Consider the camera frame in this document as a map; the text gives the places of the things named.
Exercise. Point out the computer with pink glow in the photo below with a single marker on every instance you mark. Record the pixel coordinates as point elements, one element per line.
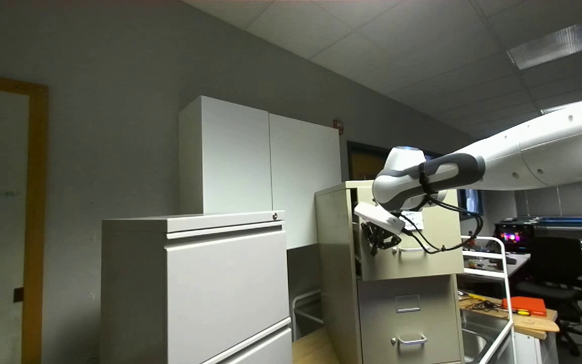
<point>514,237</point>

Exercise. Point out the small black clip on frame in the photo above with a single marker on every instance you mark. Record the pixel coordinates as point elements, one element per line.
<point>18,293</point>

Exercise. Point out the large ceiling light panel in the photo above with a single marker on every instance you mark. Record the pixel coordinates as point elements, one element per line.
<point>561,41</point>

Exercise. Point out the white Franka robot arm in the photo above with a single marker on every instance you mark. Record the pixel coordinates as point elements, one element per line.
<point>540,153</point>

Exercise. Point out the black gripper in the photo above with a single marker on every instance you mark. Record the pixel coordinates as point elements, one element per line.
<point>381,240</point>

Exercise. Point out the white metal rack frame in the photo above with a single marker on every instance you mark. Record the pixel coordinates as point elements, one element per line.
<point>505,296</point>

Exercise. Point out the tall white storage cabinet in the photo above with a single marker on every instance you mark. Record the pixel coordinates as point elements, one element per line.
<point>251,163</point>

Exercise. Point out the small red fire alarm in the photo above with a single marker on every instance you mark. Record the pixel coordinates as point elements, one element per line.
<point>336,125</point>

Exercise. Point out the dark doorway with wooden door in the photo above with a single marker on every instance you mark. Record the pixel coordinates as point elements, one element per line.
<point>365,165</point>

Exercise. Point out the dark row of windows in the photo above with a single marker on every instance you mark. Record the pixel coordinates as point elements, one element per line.
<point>469,201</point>

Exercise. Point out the grey lateral filing cabinet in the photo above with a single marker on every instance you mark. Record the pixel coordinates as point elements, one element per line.
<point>223,290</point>

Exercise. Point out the beige drawer with label holder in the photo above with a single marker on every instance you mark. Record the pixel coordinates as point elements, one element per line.
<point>408,325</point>

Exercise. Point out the orange box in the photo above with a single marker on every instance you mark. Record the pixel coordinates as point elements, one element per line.
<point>526,307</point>

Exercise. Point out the beige metal filing cabinet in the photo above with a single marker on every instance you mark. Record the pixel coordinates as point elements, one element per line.
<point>336,270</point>

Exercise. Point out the wooden board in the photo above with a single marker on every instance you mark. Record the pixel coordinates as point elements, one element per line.
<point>536,325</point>

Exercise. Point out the black office chair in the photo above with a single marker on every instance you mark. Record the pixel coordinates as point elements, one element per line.
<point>561,270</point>

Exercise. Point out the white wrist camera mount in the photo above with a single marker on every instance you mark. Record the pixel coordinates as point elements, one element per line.
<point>381,217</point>

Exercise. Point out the cluttered white desk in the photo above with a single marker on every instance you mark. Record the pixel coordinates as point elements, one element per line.
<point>490,259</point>

